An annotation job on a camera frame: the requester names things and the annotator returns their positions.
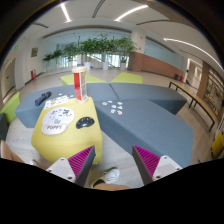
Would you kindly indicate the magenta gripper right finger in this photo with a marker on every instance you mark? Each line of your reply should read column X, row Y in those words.
column 151, row 166

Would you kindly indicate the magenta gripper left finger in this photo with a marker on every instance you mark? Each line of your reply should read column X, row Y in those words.
column 76, row 168

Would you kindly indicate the black computer mouse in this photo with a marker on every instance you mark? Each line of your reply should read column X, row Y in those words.
column 84, row 122

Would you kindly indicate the round white printed mouse pad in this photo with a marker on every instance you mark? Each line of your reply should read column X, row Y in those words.
column 56, row 121

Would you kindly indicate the yellow-green ottoman seat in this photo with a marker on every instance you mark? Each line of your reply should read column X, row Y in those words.
column 73, row 140

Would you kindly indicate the white sneaker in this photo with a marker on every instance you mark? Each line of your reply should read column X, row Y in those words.
column 107, row 177

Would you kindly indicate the grey modular sofa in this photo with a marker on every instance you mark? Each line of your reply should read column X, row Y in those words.
column 129, row 122

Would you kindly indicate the yellow chair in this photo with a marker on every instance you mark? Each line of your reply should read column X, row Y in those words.
column 217, row 145

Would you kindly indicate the white sticker sheet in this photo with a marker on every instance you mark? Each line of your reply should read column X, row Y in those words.
column 56, row 102

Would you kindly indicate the black cloth item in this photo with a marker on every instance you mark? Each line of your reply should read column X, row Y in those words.
column 42, row 98

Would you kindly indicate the long wooden bench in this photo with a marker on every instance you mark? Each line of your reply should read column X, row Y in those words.
column 195, row 100

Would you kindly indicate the red white hourglass tower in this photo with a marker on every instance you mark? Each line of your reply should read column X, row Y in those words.
column 79, row 74

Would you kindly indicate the potted green plant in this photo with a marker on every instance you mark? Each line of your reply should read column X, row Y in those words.
column 124, row 47

